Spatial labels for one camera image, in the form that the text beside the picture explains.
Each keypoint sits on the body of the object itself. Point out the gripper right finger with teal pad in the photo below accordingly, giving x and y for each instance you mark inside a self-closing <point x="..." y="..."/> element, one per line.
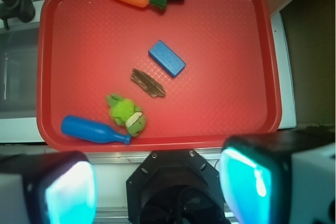
<point x="281" y="177"/>

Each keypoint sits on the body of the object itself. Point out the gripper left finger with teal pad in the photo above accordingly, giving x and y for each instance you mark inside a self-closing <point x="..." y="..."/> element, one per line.
<point x="48" y="188"/>

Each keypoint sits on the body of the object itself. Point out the green plush animal toy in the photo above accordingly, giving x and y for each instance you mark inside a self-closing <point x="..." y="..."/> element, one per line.
<point x="124" y="112"/>

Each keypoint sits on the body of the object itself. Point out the blue toy bottle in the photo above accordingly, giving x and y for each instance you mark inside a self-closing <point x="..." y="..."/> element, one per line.
<point x="92" y="131"/>

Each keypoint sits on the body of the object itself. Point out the red plastic tray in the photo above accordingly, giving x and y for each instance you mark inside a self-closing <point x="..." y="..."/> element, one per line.
<point x="201" y="70"/>

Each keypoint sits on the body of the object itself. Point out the brown wood bark piece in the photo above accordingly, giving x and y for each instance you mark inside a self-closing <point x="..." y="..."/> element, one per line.
<point x="147" y="83"/>

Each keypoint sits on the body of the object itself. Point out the grey toy sink basin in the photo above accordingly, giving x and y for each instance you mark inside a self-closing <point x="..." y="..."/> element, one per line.
<point x="19" y="54"/>

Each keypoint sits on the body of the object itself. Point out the blue rectangular block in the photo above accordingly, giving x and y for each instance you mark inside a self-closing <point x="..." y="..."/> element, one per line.
<point x="166" y="58"/>

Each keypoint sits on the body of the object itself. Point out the grey toy faucet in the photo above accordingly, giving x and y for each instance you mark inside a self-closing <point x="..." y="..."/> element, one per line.
<point x="23" y="10"/>

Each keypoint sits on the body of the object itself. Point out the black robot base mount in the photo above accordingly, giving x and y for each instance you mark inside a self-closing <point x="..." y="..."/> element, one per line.
<point x="175" y="187"/>

